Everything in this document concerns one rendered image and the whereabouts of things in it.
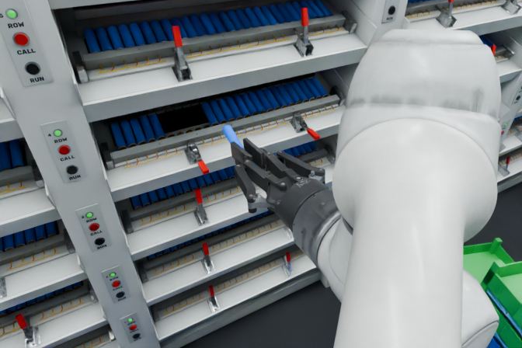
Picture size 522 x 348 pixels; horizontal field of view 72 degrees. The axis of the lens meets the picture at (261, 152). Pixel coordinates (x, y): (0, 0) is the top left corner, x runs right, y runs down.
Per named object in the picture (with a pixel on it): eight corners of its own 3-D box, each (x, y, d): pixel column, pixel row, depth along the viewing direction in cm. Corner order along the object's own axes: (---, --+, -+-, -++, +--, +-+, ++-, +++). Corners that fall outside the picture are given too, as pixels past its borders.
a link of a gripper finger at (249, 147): (260, 153, 59) (264, 152, 59) (242, 138, 65) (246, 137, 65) (261, 169, 60) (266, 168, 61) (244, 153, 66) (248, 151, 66)
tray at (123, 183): (349, 130, 97) (363, 106, 89) (113, 203, 74) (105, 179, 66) (311, 78, 106) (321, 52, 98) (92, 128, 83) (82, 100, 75)
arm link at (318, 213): (315, 225, 38) (285, 197, 42) (315, 287, 42) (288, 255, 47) (381, 196, 41) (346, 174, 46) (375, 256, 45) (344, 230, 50)
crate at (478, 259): (492, 250, 150) (499, 237, 145) (528, 293, 134) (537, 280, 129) (424, 259, 146) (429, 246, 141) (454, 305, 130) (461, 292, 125)
